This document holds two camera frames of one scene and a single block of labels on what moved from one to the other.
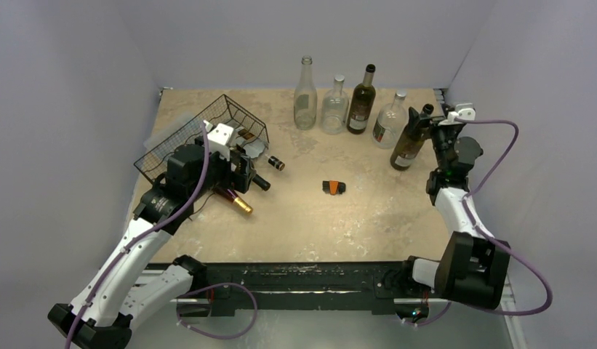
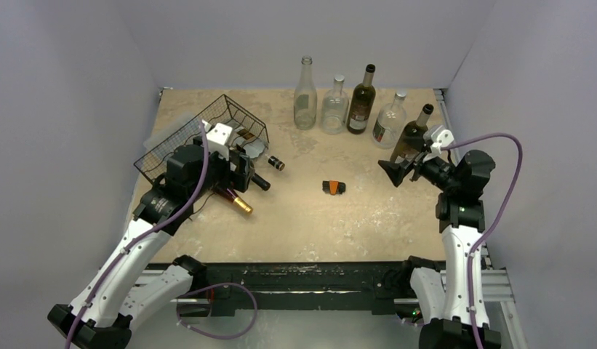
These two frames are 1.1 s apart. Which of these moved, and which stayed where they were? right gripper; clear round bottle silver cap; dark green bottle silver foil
Moved: right gripper
Stayed: clear round bottle silver cap; dark green bottle silver foil
